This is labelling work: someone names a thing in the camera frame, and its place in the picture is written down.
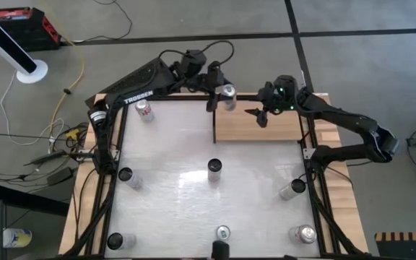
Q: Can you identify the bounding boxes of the black power brick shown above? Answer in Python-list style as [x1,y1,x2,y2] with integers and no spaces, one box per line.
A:
[47,166,74,186]

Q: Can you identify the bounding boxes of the tall white Celsius can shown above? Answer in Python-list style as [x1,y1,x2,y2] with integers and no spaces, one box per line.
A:
[207,157,223,183]
[106,232,138,251]
[278,178,307,202]
[118,166,144,191]

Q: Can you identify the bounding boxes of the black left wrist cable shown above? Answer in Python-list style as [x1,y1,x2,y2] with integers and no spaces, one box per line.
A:
[158,39,235,68]

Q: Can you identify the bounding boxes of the silver red Diet Coke can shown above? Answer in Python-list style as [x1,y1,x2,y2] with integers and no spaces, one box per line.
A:
[288,224,318,245]
[134,99,155,124]

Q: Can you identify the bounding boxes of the white floor cable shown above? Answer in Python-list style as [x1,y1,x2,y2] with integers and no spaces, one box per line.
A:
[0,70,65,146]

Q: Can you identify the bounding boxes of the wooden table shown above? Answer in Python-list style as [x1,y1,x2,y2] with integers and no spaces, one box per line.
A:
[58,92,371,256]

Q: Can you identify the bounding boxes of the wooden shelf board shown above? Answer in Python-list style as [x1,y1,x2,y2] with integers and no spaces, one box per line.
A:
[214,100,306,143]

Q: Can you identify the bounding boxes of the black looped floor cable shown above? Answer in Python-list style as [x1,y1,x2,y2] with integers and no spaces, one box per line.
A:
[72,0,134,44]

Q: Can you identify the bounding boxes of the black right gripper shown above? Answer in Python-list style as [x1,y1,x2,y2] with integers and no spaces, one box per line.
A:
[244,74,300,129]

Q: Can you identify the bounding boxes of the white yellow can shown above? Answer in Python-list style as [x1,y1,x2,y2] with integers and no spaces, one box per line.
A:
[2,227,33,249]

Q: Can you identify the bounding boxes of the blue silver beverage can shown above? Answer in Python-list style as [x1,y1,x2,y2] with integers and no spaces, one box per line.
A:
[220,84,238,112]
[215,225,232,242]

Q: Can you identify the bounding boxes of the red black toolbox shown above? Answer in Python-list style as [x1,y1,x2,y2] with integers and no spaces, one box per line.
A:
[0,6,63,51]

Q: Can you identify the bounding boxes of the yellow floor cable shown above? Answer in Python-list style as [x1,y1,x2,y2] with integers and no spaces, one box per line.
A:
[40,0,86,145]

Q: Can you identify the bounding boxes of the black aluminium table frame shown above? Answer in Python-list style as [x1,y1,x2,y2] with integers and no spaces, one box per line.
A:
[59,92,371,260]

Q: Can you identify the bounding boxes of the black box wooden slats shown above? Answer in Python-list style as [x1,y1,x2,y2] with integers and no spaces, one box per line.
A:
[373,231,416,260]

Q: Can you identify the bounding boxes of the black power strip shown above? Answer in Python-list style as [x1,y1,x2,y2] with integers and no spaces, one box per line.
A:
[23,149,68,167]

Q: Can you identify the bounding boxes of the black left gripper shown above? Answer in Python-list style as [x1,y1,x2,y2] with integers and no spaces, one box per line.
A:
[203,60,230,113]

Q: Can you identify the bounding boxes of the white black pole floor stand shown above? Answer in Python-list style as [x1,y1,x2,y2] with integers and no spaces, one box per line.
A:
[0,3,49,85]

